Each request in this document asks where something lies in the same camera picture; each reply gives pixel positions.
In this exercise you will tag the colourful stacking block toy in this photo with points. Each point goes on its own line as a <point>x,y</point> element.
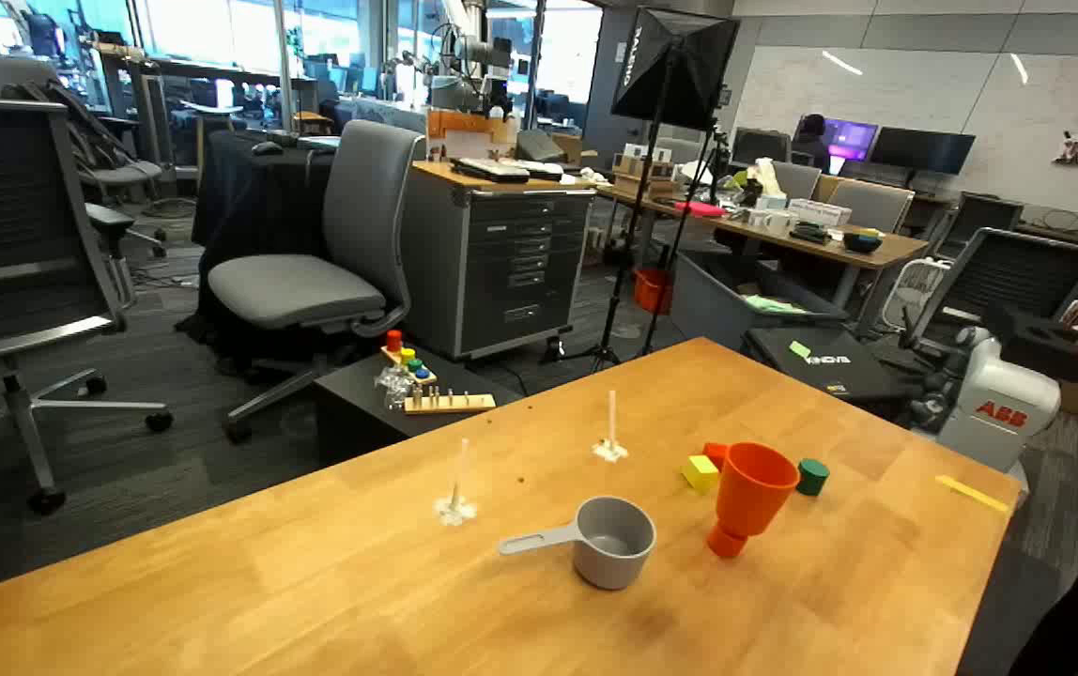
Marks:
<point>408,361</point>

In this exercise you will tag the orange funnel-shaped cup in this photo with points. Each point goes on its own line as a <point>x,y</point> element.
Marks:
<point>754,492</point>

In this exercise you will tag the low black side table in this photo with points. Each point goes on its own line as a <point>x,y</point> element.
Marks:
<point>355,407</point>

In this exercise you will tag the yellow tape strip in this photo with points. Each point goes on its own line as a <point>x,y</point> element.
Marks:
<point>973,492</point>

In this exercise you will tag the white peg stand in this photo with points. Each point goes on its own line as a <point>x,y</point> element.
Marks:
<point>455,508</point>
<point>609,449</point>

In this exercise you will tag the orange bucket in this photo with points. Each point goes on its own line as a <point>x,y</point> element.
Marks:
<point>650,290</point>

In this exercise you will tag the white ABB robot base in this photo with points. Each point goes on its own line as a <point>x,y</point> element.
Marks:
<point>1000,401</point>

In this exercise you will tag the green block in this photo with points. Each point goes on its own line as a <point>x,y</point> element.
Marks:
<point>812,480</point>

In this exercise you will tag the black mesh office chair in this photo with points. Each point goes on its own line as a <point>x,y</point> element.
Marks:
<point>14,213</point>

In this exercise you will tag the black light stand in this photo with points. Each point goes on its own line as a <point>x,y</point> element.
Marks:
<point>630,250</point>

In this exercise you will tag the black box with green label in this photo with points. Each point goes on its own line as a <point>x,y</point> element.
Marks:
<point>838,361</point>

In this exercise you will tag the dark mesh chair with white frame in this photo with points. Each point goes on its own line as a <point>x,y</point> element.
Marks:
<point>1011,275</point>

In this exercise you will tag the black monitor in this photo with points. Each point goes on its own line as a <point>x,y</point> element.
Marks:
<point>925,153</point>

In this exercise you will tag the gray padded office chair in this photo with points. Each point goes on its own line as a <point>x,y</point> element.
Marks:
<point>364,200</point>

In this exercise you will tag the purple lit screen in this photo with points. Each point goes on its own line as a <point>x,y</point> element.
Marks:
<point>853,139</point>

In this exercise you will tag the wooden desk with clutter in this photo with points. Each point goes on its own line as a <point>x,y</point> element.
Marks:
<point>812,245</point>

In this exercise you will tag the yellow block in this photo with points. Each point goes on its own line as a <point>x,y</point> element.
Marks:
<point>699,475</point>

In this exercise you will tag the black softbox light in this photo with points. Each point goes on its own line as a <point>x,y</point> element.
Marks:
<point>683,76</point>

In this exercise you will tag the red block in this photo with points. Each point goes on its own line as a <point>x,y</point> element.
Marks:
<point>716,453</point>

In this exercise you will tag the gray drawer cabinet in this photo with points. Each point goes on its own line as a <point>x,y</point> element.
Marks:
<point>503,267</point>

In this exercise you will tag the black laptop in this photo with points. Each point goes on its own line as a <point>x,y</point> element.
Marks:
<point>494,165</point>

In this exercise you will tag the wooden peg board toy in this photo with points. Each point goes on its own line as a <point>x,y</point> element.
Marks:
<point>448,402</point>

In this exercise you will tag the seated person with dark hair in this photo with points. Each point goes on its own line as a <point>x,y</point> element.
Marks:
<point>809,139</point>

